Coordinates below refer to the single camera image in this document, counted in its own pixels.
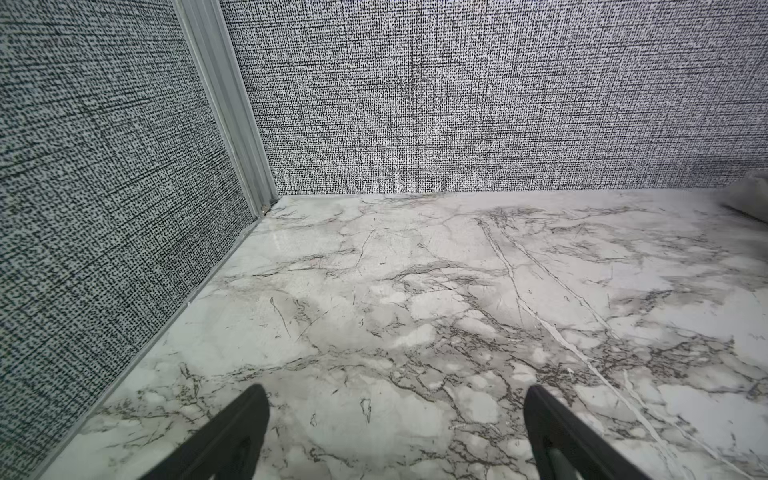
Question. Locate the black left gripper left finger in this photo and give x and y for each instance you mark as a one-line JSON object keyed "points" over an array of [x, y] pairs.
{"points": [[227, 447]]}

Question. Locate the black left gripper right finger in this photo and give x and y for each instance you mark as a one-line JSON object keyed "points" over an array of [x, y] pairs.
{"points": [[564, 447]]}

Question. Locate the white printed t-shirt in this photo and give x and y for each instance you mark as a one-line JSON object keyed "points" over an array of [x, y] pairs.
{"points": [[748, 195]]}

